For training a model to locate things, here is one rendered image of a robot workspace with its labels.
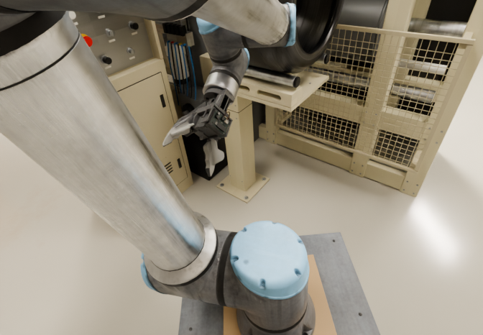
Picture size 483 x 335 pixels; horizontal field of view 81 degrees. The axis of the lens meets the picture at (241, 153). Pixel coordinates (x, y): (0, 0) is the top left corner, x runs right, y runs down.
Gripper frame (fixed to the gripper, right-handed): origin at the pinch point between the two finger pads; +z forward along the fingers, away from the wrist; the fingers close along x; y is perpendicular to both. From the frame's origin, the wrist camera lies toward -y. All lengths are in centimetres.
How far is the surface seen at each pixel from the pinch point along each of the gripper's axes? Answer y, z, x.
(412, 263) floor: 15, -15, 135
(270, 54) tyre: 0, -52, 15
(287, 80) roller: -3, -55, 30
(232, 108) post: -48, -62, 42
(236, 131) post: -54, -56, 54
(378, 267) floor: 3, -9, 125
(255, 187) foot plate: -70, -42, 98
